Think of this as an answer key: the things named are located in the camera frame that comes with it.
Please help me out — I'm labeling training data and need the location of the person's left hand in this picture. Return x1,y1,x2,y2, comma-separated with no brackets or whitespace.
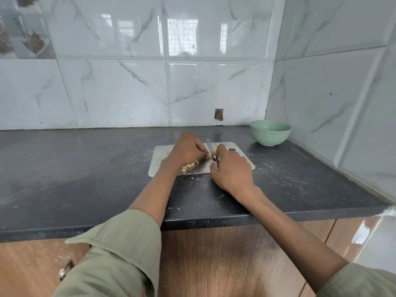
165,132,212,169

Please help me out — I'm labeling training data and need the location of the person's right hand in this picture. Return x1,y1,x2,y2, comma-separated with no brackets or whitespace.
210,144,258,199

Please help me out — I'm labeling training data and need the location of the black-handled kitchen knife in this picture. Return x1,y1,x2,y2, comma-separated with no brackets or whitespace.
206,138,220,166

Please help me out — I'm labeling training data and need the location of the person's right forearm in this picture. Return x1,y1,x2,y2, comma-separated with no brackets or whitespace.
233,185,350,293

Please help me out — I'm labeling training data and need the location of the person's left forearm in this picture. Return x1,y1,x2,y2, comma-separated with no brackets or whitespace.
127,160,180,228

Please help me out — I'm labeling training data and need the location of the pile of chopped pale pieces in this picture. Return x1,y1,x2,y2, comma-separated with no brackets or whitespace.
180,160,201,174

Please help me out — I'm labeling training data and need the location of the steel cutting board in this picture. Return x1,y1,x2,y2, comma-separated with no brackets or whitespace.
147,142,256,177

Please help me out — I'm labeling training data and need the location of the green bowl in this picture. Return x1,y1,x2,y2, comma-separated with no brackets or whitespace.
250,120,292,147

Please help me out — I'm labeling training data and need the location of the wooden cabinet front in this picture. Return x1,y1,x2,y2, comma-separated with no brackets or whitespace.
0,218,382,297

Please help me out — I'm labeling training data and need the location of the olive green shirt sleeve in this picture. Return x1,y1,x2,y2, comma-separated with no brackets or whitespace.
315,262,396,297
52,209,163,297

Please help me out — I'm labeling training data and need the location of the metal cabinet handle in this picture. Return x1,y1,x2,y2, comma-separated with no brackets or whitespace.
58,258,74,282

